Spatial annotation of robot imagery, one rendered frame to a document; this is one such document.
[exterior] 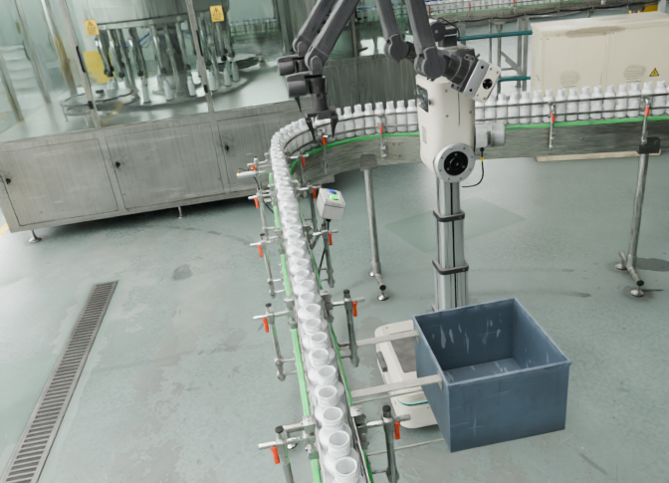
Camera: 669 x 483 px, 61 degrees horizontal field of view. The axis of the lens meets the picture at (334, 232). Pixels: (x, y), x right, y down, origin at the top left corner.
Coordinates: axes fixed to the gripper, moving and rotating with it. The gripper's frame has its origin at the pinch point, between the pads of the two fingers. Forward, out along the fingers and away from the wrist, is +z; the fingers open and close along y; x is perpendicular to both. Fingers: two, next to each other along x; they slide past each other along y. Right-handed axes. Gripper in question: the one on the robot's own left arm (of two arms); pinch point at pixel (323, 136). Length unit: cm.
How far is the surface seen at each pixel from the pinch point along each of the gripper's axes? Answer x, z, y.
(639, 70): 278, 58, 303
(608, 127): 87, 40, 157
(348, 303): -59, 29, -4
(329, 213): 5.1, 30.0, -0.6
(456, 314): -51, 43, 28
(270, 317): -59, 29, -24
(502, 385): -81, 45, 29
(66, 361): 102, 139, -153
